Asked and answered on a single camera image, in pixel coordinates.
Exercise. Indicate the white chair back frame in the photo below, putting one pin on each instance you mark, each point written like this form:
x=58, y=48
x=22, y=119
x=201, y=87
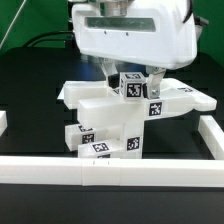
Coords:
x=98, y=105

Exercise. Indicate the white chair seat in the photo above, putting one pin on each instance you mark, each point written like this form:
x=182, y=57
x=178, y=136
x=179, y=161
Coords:
x=131, y=139

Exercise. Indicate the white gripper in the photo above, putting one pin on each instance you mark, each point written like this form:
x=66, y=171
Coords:
x=157, y=33

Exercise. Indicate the white tagged cube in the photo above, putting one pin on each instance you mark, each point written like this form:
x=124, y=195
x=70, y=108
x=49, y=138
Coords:
x=131, y=85

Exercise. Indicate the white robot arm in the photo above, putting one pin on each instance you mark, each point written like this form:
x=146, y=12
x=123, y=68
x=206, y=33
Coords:
x=113, y=6

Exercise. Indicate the white front rail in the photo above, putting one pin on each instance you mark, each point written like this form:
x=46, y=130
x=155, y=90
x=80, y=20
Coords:
x=111, y=172

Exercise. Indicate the white right rail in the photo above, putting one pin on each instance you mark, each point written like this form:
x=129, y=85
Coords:
x=212, y=135

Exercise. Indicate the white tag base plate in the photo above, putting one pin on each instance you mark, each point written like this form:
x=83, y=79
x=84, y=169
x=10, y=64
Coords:
x=61, y=94

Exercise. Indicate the white rail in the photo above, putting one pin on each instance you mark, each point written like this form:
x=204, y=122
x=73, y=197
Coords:
x=212, y=135
x=111, y=172

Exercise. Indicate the thin grey rod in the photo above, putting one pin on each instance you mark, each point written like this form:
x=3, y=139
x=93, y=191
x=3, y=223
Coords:
x=2, y=42

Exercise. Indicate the white left block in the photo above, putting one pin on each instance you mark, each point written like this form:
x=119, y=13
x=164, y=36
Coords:
x=3, y=122

